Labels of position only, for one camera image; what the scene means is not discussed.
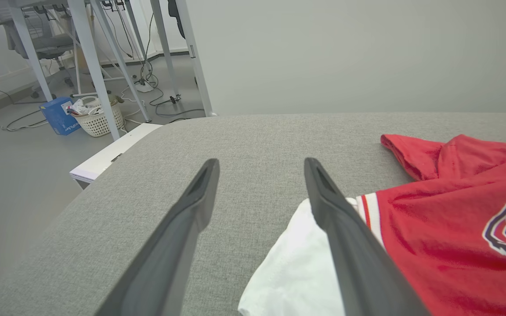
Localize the grey office chair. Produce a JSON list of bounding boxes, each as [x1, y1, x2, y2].
[[0, 0, 79, 100]]

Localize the white partition post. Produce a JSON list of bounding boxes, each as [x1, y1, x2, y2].
[[174, 0, 217, 117]]

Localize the white laundry basket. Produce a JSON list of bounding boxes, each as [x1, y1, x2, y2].
[[72, 96, 125, 138]]

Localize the white box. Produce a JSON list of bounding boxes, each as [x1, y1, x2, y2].
[[69, 123, 164, 190]]

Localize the white partition panel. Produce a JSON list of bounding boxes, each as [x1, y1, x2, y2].
[[185, 0, 506, 117]]

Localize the crumpled items in basket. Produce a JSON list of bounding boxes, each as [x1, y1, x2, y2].
[[66, 97, 104, 116]]

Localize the black hanging object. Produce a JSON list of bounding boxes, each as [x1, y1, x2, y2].
[[167, 0, 186, 39]]

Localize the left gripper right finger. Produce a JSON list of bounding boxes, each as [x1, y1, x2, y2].
[[304, 157, 430, 316]]

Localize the blue cardboard box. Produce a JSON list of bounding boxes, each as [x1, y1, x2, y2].
[[39, 97, 82, 136]]

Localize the grey floor cable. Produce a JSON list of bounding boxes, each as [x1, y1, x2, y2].
[[0, 109, 50, 133]]

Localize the red and white shirt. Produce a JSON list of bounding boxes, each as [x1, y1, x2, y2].
[[238, 134, 506, 316]]

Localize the black power cable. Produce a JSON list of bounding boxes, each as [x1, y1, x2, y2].
[[140, 13, 205, 120]]

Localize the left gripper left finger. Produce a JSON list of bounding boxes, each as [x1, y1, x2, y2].
[[95, 158, 220, 316]]

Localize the white desk leg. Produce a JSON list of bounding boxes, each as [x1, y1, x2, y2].
[[90, 0, 152, 124], [66, 0, 120, 141], [149, 0, 181, 100], [7, 0, 54, 103]]

